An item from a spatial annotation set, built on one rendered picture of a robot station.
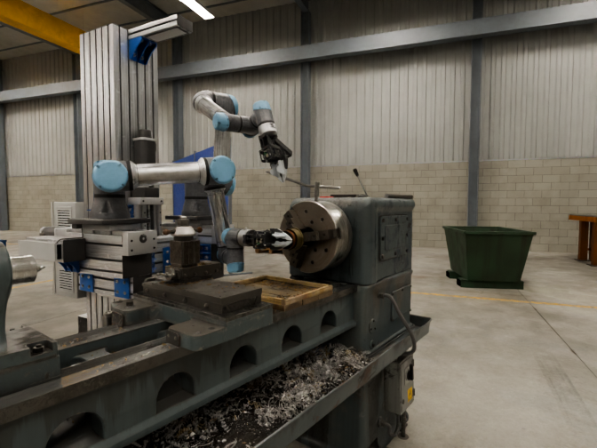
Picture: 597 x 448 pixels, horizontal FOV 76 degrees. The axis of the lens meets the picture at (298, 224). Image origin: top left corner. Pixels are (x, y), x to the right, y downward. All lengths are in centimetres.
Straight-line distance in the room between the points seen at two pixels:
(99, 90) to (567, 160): 1110
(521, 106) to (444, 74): 218
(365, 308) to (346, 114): 1065
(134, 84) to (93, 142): 34
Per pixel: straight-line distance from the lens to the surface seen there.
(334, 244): 158
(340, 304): 165
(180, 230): 126
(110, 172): 154
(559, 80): 1225
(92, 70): 214
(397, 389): 210
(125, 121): 199
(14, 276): 99
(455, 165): 1154
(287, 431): 125
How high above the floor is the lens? 122
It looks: 3 degrees down
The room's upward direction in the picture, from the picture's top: straight up
